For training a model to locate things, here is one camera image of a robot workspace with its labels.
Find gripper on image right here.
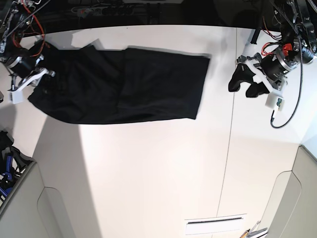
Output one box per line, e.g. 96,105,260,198
228,46,297,98

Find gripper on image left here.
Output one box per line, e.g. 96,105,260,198
4,55,55,91

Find black T-shirt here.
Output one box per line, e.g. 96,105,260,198
28,43,210,124

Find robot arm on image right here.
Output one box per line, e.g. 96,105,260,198
228,0,317,98

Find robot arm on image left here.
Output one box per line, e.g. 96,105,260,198
0,0,262,97

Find blue and black clutter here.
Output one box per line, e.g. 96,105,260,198
0,130,33,203

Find grey chair back right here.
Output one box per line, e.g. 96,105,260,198
259,146,317,238

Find grey chair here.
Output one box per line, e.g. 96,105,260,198
0,162,76,238
259,146,317,238

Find grey chair back left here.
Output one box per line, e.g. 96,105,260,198
0,162,76,238

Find tools at bottom edge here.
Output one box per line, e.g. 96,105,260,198
240,221,268,238

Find white wrist camera, image left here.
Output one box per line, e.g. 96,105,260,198
8,90,24,104

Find white wrist camera, image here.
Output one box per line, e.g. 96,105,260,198
265,92,285,111
8,90,24,104

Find white wrist camera, image right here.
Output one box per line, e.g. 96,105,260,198
265,92,285,111

